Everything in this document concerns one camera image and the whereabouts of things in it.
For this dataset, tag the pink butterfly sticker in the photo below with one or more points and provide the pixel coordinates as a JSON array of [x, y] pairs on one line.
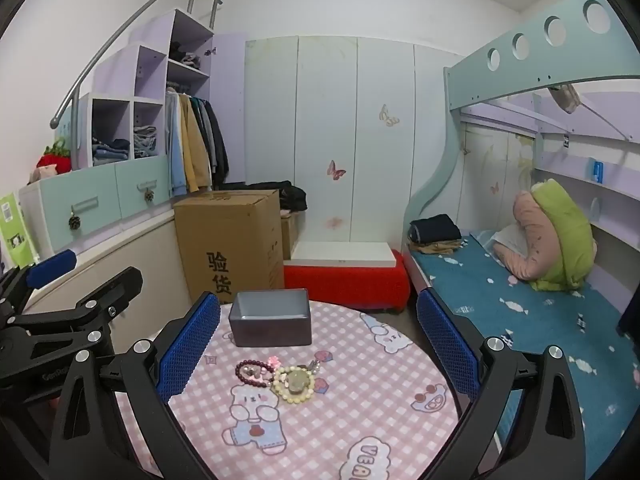
[[336, 170]]

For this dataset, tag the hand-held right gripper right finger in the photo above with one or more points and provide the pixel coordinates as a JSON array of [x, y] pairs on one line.
[[445, 340]]

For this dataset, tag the black clothing pile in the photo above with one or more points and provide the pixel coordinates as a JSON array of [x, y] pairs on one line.
[[290, 197]]

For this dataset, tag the grey metal tin box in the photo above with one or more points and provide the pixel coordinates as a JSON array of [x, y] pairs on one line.
[[270, 330]]

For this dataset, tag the large cardboard box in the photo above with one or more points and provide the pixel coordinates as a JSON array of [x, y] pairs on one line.
[[225, 240]]

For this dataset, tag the folded dark shelf clothes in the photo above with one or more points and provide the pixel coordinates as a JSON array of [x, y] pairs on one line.
[[185, 57]]

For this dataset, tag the black hanging jacket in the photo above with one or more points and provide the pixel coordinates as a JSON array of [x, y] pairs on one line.
[[217, 145]]

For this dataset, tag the teal drawer cabinet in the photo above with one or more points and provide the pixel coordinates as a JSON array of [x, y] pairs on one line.
[[100, 190]]

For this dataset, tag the light blue hanging shirt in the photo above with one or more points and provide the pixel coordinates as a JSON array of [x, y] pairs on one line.
[[175, 150]]

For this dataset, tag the purple stair shelf cabinet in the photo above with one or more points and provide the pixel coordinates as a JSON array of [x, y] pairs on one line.
[[150, 75]]

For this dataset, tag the green plush pillow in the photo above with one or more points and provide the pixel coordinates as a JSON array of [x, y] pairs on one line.
[[565, 240]]

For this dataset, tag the green printed box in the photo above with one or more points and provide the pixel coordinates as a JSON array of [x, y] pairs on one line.
[[15, 230]]

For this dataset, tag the grey hanging cloth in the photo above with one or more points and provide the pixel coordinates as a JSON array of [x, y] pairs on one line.
[[564, 97]]

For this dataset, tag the folded blue jeans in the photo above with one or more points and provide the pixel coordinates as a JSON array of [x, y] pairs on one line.
[[112, 152]]

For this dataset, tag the white pillow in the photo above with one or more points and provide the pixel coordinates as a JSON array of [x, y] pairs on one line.
[[510, 240]]

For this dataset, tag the small cardboard box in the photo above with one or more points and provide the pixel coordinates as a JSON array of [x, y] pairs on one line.
[[289, 235]]

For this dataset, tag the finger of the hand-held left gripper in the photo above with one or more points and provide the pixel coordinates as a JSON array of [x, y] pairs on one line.
[[120, 282], [50, 262]]

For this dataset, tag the pink flower hair clip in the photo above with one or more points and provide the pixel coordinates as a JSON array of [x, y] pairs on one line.
[[273, 361]]

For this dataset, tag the pink checked bear tablecloth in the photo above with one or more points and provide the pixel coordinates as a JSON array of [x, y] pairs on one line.
[[350, 410]]

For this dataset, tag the dark cloth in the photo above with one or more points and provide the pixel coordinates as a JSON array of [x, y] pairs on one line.
[[631, 310]]

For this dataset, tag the tan hanging jacket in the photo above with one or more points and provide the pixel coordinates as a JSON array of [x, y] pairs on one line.
[[192, 155]]

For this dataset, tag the blue printed bedsheet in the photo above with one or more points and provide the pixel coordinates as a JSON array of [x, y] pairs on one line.
[[500, 320]]

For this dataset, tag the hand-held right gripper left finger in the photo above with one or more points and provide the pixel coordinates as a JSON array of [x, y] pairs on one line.
[[190, 345]]

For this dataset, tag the small blue box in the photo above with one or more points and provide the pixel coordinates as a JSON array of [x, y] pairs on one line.
[[596, 171]]

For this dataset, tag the pinecone ornament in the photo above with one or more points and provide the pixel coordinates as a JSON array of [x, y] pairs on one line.
[[75, 222], [149, 196]]

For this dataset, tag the white board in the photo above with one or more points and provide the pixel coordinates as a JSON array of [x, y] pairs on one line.
[[340, 252]]

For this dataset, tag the red strawberry plush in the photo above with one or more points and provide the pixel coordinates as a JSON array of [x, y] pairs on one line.
[[52, 160]]

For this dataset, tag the folded tan clothes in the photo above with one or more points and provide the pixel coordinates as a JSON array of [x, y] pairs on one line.
[[440, 248]]

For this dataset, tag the folded light denim clothes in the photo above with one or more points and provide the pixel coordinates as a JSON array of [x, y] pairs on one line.
[[145, 142]]

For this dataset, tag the cream butterfly sticker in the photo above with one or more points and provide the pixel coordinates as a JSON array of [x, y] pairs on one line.
[[389, 116]]

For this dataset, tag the red ottoman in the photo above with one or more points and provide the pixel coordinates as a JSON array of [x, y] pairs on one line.
[[345, 285]]

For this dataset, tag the white wardrobe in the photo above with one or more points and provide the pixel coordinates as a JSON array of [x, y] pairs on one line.
[[325, 110]]

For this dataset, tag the beige curved cabinet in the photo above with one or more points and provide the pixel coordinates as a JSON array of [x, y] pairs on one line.
[[140, 250]]

